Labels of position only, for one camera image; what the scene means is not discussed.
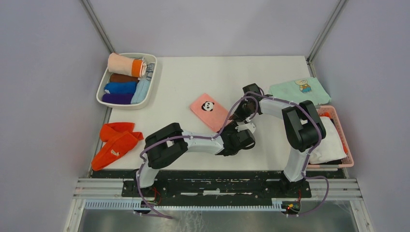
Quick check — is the orange cloth on table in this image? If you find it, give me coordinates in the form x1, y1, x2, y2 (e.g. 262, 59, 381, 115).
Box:
91, 122, 144, 171

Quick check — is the green cartoon bear cloth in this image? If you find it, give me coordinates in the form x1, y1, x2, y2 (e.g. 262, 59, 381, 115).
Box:
269, 77, 331, 105

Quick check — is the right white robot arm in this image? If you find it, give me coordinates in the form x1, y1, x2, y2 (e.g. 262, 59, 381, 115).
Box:
229, 83, 326, 197

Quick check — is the pink panda towel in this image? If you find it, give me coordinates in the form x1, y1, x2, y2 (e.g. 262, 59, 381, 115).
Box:
190, 93, 228, 132

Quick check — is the white folded towel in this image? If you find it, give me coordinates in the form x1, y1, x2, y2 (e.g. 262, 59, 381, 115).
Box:
309, 116, 347, 164

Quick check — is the pink perforated plastic basket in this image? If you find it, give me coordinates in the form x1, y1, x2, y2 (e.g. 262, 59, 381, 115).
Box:
307, 105, 354, 171

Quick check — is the left aluminium frame post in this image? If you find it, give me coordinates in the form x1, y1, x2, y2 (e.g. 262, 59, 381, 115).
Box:
79, 0, 115, 53

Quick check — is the light blue rolled towel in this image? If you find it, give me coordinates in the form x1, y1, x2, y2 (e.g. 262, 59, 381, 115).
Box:
131, 62, 156, 104

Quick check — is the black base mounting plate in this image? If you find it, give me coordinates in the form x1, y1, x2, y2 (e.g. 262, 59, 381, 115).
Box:
90, 168, 348, 207

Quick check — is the aluminium corner frame post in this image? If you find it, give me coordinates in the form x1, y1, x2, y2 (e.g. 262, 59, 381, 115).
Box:
306, 0, 349, 77

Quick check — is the front aluminium rail frame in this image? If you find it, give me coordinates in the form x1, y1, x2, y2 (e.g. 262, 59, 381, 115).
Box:
63, 178, 374, 232

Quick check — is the peach orange rolled towel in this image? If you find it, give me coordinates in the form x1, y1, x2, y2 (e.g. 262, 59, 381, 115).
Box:
107, 53, 147, 78

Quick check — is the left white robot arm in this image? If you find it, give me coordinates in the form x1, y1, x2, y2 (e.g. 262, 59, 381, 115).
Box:
133, 121, 256, 197

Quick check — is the brown rolled towel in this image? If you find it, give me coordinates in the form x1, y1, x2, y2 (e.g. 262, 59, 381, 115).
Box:
109, 73, 139, 83

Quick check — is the purple rolled towel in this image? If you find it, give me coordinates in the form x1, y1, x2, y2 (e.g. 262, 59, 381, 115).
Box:
102, 93, 133, 105

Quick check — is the white plastic tray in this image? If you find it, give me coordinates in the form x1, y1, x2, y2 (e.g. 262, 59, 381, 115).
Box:
96, 53, 157, 110

